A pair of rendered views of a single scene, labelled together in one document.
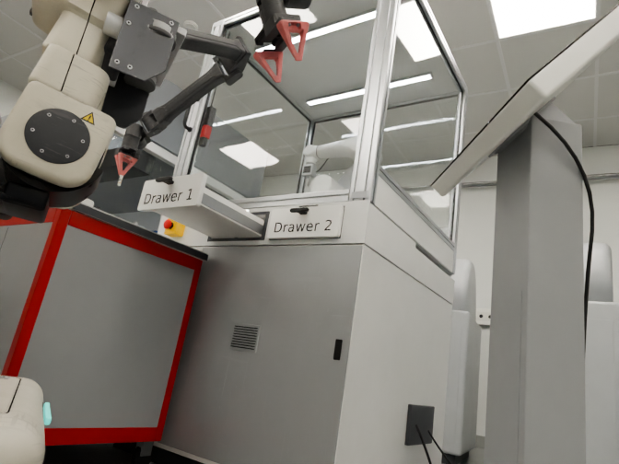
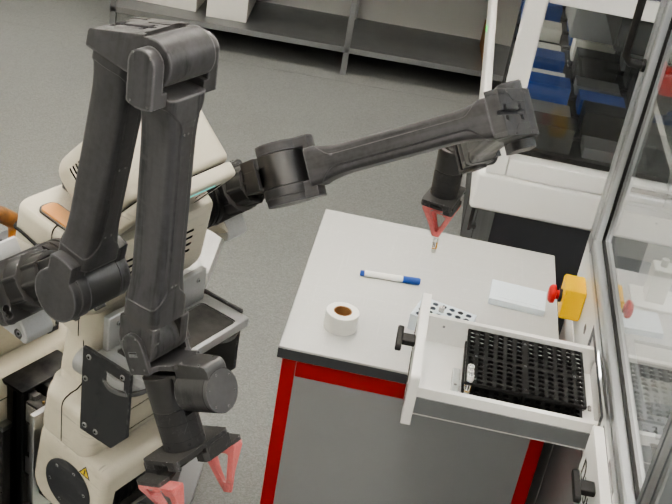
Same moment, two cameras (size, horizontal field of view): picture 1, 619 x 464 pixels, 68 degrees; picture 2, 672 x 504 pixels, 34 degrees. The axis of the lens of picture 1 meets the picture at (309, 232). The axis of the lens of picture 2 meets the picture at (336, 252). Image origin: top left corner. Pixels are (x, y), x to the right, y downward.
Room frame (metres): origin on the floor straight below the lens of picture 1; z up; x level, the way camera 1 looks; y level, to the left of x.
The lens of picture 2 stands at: (0.35, -0.90, 2.06)
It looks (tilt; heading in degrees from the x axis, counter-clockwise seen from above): 30 degrees down; 58
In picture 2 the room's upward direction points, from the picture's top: 10 degrees clockwise
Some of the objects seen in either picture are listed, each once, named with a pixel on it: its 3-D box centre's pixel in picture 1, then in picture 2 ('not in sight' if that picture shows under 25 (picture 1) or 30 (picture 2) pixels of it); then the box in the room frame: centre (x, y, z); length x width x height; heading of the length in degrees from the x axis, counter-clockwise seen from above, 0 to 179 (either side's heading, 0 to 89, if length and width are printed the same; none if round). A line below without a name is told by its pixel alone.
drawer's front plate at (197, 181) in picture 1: (170, 192); (416, 355); (1.42, 0.47, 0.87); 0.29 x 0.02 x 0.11; 55
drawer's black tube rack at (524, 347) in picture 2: not in sight; (521, 379); (1.58, 0.35, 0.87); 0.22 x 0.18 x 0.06; 145
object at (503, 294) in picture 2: not in sight; (517, 297); (1.86, 0.72, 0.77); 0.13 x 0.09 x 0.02; 141
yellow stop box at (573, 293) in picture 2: (174, 226); (570, 297); (1.86, 0.56, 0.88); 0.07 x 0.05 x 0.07; 55
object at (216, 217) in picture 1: (215, 218); (525, 382); (1.59, 0.34, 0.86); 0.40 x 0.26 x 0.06; 145
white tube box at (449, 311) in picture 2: not in sight; (442, 321); (1.62, 0.67, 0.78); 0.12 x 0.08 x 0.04; 129
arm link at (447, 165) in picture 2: (134, 133); (453, 157); (1.59, 0.72, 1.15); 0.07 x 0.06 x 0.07; 5
